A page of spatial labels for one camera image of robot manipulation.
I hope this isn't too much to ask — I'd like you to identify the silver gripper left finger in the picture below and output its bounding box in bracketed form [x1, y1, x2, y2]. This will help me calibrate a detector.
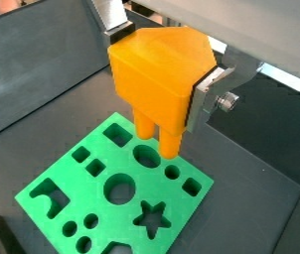
[89, 0, 135, 45]

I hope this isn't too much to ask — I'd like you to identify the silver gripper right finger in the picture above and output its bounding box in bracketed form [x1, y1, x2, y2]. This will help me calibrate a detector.
[186, 46, 262, 133]

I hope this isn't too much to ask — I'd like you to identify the grey bin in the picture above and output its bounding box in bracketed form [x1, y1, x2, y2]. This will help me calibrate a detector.
[0, 0, 300, 254]

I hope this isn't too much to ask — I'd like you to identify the green shape sorter board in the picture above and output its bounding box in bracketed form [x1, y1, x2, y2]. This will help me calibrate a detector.
[16, 113, 214, 254]

